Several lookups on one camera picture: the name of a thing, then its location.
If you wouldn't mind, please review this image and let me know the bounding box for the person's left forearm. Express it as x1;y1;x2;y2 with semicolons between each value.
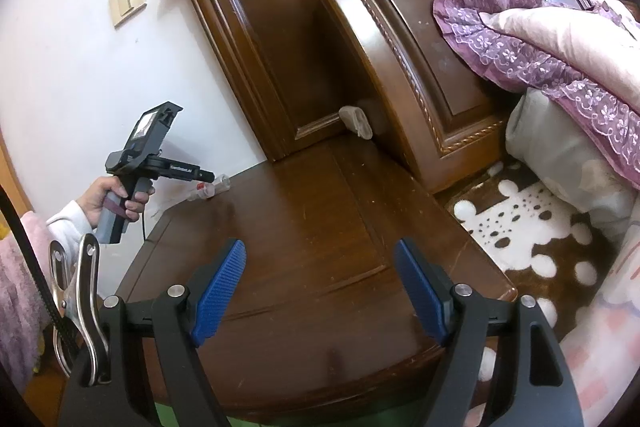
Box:
45;199;98;253

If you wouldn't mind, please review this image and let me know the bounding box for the pink patterned quilt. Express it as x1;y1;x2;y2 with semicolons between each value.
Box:
470;207;640;427

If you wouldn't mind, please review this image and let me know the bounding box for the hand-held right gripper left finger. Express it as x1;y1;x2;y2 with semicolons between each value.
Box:
57;238;248;427

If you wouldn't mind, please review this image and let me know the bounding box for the wooden door frame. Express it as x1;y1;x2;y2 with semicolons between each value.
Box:
0;127;36;218

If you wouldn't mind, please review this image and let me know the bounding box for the small clear bottle red label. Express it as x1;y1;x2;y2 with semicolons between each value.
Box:
189;174;232;204

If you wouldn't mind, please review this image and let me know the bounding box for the pink fluffy cloth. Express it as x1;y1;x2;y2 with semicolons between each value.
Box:
0;212;53;390

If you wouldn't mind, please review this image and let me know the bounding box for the crumpled grey plastic wrap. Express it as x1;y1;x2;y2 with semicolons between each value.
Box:
339;105;373;140

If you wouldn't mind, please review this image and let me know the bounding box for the brown white dotted blanket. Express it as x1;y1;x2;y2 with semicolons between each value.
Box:
445;162;621;388

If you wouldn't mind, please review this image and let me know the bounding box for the brown wooden nightstand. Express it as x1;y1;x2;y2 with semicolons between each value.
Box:
112;137;518;425

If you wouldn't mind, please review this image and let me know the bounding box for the person's left hand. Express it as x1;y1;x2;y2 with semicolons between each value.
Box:
79;176;156;232

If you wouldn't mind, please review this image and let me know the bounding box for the brown wooden headboard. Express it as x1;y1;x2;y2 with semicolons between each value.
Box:
152;0;640;198

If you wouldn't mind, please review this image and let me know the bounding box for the beige light switch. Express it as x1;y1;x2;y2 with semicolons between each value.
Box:
109;0;148;29

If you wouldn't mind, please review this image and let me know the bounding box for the metal spring clip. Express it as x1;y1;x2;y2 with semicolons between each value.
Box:
47;234;112;383

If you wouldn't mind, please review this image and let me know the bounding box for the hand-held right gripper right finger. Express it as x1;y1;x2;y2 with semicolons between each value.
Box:
394;238;583;427

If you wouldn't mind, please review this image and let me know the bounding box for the grey pillow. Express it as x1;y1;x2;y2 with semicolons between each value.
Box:
505;89;636;243

